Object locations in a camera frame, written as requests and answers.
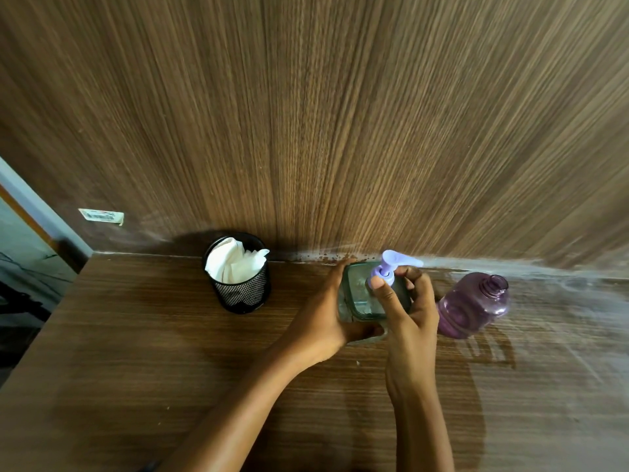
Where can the person's left hand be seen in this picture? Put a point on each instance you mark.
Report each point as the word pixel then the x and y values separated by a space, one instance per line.
pixel 314 329

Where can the person's left thumb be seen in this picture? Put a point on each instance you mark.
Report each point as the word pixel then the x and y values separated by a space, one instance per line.
pixel 364 332

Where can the person's left forearm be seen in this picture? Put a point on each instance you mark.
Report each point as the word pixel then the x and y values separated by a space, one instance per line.
pixel 236 417

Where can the white tissue paper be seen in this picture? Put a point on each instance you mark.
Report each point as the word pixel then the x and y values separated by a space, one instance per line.
pixel 231 265

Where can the white door frame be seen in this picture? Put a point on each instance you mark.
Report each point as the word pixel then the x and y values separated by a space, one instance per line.
pixel 44 211

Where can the purple plastic bottle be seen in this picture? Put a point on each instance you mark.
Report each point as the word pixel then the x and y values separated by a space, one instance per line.
pixel 467 304

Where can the clear square glass container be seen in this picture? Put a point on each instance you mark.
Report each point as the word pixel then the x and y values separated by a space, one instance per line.
pixel 357 300

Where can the white sticker label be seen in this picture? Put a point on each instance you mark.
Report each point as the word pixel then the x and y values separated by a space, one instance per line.
pixel 101 216

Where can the person's right thumb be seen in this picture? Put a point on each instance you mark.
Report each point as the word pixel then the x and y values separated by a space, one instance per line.
pixel 388 295

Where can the lilac pump dispenser head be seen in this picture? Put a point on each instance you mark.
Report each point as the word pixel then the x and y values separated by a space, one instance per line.
pixel 393 260

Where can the person's right forearm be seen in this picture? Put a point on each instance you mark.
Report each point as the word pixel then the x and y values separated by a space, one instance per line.
pixel 421 432

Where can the person's right hand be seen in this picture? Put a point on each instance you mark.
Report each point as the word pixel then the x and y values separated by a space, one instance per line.
pixel 413 344

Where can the black mesh holder cup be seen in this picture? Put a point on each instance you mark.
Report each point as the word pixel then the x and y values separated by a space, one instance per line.
pixel 245 293

